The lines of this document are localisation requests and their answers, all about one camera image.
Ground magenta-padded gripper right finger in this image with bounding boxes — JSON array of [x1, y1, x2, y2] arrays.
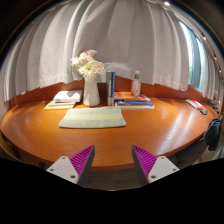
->
[[131, 144, 180, 187]]

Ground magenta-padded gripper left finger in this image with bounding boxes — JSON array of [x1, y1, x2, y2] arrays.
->
[[45, 144, 96, 188]]

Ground pale green towel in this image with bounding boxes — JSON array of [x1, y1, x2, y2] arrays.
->
[[58, 106, 128, 130]]

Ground yellow lying book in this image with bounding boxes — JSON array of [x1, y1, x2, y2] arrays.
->
[[43, 102, 76, 111]]

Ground thin grey lying book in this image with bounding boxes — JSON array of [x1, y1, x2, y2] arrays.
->
[[47, 99, 77, 108]]

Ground dark jacket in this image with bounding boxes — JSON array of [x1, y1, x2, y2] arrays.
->
[[203, 118, 224, 152]]

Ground blue lying book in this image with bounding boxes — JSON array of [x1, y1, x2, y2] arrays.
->
[[114, 99, 155, 108]]

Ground red flat book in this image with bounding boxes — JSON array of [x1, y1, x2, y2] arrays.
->
[[185, 98, 205, 110]]

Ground white ceramic vase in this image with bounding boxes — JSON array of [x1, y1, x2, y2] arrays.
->
[[82, 75, 101, 108]]

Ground orange lying book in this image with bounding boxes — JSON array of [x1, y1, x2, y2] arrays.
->
[[113, 91, 152, 102]]

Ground clear plastic bottle green cap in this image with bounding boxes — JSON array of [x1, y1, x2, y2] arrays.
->
[[131, 70, 142, 98]]

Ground blue standing book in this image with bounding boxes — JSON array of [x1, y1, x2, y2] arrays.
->
[[110, 71, 116, 106]]

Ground white and pink flowers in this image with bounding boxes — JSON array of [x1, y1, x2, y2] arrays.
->
[[70, 49, 106, 81]]

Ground window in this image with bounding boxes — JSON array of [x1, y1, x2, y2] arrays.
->
[[179, 21, 208, 93]]

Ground white curtain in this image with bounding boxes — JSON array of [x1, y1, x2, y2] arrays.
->
[[0, 0, 224, 111]]

